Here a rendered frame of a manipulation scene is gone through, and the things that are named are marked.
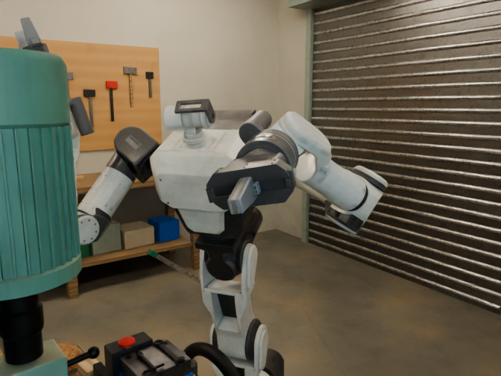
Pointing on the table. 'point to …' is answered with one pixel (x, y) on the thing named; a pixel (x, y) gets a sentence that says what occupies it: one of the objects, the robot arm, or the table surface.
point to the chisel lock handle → (85, 356)
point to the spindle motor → (36, 175)
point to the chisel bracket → (51, 368)
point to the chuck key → (147, 362)
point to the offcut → (86, 368)
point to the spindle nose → (21, 329)
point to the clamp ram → (101, 370)
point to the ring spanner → (169, 353)
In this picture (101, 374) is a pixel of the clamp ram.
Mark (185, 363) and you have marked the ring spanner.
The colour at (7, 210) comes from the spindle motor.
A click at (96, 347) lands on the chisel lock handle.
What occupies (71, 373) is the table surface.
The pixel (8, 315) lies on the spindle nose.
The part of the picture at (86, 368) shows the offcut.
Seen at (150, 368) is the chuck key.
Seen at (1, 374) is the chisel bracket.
